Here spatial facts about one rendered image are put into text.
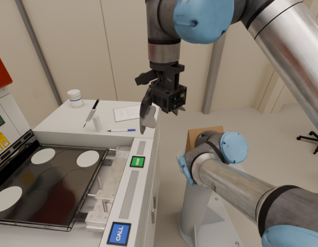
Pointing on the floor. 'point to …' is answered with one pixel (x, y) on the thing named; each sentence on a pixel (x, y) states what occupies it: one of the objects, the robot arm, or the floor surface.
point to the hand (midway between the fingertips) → (159, 123)
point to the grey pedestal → (205, 216)
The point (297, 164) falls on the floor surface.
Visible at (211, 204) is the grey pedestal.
